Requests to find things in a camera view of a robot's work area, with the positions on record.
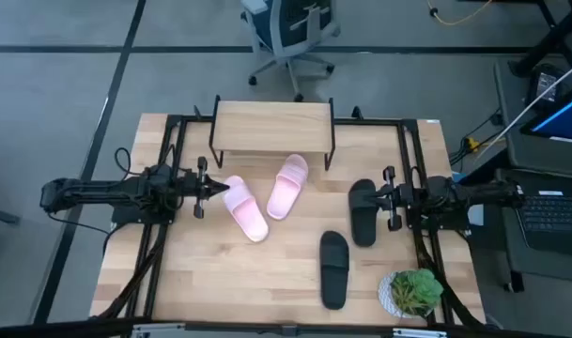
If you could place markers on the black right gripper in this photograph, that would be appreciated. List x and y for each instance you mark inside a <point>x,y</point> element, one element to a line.
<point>393,195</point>

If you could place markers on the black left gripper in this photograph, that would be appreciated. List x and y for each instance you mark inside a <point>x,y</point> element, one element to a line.
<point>200,188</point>

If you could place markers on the black rubber slide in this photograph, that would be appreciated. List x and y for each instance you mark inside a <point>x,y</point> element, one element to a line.
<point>335,272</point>
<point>360,220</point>

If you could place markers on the pink rubber slide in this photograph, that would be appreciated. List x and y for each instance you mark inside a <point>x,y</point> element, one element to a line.
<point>248,213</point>
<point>285,188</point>

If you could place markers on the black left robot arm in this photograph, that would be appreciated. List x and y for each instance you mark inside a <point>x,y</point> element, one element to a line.
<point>102,190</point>

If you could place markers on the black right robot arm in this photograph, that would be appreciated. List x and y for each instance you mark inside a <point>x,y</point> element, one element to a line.
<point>478,192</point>

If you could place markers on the pale blue box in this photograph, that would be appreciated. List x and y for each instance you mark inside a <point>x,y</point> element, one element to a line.
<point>473,213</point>

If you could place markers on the potted green succulent plant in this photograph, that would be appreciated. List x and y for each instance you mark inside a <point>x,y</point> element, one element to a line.
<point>417,291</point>

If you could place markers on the yellow plug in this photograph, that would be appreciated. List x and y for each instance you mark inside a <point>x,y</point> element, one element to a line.
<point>473,143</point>

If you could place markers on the dark grey equipment cart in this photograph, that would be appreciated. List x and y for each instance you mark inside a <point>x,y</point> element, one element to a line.
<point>525,150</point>

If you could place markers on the black crossbar with silver brackets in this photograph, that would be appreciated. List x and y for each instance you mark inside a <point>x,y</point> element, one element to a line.
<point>285,329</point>

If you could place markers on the black laptop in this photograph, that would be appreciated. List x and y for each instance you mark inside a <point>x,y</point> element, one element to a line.
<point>553,220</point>

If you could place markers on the grey blue office chair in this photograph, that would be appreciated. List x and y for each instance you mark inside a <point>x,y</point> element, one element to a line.
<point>285,28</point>

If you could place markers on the thin white rod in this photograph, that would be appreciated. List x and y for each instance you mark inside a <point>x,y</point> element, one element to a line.
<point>548,92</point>

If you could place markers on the monitor with blue screen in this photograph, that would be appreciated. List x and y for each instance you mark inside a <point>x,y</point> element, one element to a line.
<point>562,117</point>

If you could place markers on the black power brick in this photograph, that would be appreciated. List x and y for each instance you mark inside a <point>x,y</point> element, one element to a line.
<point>544,82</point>

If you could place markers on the grey stand leg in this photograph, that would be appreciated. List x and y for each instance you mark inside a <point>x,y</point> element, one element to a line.
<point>1,216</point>

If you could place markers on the black desk leg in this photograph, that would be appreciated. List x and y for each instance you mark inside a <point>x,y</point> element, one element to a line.
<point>548,42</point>

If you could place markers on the black aluminium rig frame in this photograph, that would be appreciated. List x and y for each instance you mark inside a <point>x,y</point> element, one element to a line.
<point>370,122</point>

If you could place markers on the wooden shelf black metal frame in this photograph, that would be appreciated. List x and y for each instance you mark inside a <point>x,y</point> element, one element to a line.
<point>271,127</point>

